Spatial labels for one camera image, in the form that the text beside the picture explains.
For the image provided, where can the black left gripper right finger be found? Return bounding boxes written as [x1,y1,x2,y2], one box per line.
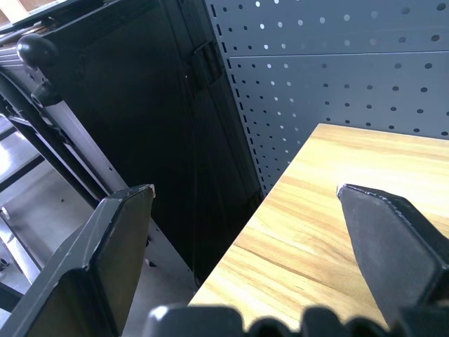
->
[335,183,449,327]

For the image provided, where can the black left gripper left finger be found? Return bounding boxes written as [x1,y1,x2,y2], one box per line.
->
[0,183,156,337]

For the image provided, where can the grey perforated metal panel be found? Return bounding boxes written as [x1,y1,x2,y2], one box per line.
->
[204,0,449,197]

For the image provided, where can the black equipment case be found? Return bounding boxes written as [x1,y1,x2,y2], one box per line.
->
[34,0,264,292]

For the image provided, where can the black round knob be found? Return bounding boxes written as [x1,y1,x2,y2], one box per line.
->
[15,33,60,71]

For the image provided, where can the silver aluminium frame rail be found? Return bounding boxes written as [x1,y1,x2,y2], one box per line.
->
[31,80,197,292]

